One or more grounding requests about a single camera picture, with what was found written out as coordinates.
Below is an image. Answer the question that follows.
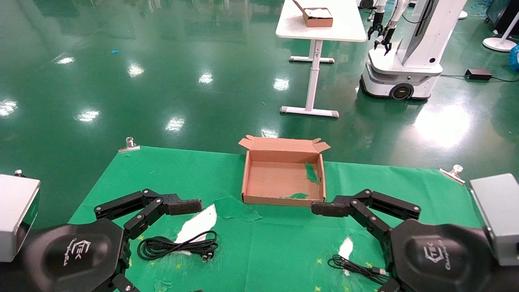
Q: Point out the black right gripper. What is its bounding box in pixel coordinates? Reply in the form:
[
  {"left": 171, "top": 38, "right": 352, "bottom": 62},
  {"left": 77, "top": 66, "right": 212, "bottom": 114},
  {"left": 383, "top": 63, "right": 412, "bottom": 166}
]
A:
[{"left": 377, "top": 220, "right": 519, "bottom": 292}]

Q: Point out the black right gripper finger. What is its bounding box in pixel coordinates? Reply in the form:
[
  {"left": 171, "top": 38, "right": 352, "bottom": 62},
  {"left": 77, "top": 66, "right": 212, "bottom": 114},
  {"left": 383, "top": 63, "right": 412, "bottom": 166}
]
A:
[{"left": 311, "top": 189, "right": 421, "bottom": 264}]

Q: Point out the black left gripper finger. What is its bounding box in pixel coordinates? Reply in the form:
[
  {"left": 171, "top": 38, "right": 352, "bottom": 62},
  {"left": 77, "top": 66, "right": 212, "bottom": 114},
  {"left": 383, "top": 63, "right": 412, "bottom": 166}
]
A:
[{"left": 94, "top": 189, "right": 203, "bottom": 240}]

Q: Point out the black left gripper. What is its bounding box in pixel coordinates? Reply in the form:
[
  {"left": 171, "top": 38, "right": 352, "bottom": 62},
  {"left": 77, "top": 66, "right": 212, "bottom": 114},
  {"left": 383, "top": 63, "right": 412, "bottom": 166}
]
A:
[{"left": 0, "top": 218, "right": 140, "bottom": 292}]

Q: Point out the black power cable with plug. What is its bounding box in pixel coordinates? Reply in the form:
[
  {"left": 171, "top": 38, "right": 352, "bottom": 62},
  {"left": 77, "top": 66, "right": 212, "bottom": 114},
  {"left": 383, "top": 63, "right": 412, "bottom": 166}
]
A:
[{"left": 137, "top": 230, "right": 219, "bottom": 262}]

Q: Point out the thin black USB cable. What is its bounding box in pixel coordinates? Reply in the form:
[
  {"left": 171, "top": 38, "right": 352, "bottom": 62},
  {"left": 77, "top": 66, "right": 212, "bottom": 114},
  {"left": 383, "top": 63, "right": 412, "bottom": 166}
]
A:
[{"left": 328, "top": 255, "right": 392, "bottom": 285}]

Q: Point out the open brown cardboard box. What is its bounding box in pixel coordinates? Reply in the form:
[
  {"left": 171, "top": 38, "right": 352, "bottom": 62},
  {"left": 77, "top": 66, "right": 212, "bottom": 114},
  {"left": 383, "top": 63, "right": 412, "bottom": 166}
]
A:
[{"left": 238, "top": 135, "right": 331, "bottom": 208}]

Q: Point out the small brown box with white contents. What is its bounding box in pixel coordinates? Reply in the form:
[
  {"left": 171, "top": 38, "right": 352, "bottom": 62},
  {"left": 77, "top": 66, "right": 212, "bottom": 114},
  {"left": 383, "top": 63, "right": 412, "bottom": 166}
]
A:
[{"left": 293, "top": 0, "right": 334, "bottom": 28}]

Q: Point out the long green scrap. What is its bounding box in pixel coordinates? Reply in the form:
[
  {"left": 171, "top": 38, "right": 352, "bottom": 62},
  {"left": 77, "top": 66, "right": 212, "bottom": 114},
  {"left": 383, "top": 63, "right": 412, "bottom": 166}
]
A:
[{"left": 305, "top": 162, "right": 321, "bottom": 185}]

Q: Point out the white standing desk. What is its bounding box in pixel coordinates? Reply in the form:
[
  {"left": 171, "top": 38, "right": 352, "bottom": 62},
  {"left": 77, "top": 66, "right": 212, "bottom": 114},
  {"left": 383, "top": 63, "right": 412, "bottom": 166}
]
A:
[{"left": 276, "top": 0, "right": 367, "bottom": 118}]

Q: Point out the white wheeled robot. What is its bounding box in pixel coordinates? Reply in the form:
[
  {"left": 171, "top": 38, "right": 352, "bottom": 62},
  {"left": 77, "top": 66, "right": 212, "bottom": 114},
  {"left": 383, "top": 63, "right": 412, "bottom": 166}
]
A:
[{"left": 360, "top": 0, "right": 468, "bottom": 100}]

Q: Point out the black power adapter brick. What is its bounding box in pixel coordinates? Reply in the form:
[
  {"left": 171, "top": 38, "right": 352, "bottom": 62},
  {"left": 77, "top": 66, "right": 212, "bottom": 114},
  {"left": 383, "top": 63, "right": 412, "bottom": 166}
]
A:
[{"left": 465, "top": 69, "right": 493, "bottom": 81}]

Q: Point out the white fan stand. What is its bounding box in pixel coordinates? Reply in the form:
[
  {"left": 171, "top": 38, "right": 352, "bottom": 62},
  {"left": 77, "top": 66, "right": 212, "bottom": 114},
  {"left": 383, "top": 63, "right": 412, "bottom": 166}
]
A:
[{"left": 483, "top": 22, "right": 519, "bottom": 52}]

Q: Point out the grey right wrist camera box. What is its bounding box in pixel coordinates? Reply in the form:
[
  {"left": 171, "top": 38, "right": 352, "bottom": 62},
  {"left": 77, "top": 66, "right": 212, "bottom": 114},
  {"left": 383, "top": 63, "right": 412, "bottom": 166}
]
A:
[{"left": 469, "top": 174, "right": 519, "bottom": 266}]

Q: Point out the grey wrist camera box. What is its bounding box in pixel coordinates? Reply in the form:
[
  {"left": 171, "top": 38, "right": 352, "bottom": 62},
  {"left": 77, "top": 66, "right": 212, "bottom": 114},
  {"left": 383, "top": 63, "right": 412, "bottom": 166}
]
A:
[
  {"left": 0, "top": 174, "right": 41, "bottom": 262},
  {"left": 469, "top": 174, "right": 519, "bottom": 266}
]

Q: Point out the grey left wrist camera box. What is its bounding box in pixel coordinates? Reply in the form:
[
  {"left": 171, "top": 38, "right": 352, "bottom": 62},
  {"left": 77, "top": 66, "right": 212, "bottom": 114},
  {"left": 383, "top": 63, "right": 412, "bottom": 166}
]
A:
[{"left": 0, "top": 174, "right": 41, "bottom": 262}]

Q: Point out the black adapter cord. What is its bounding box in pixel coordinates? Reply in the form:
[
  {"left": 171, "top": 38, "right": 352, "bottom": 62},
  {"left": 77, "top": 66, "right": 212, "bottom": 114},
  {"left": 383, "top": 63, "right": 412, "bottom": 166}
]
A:
[{"left": 440, "top": 74, "right": 519, "bottom": 83}]

